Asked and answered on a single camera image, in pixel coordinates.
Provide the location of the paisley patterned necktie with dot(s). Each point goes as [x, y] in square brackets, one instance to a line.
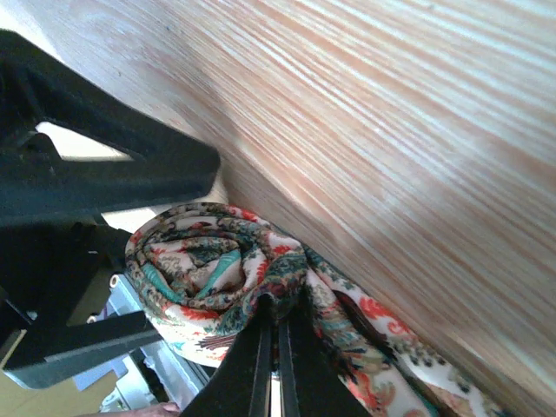
[200, 270]

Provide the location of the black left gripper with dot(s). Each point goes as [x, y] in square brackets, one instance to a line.
[46, 270]

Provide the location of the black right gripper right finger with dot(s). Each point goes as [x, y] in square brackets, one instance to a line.
[309, 384]

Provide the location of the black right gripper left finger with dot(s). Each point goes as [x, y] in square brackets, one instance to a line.
[240, 386]

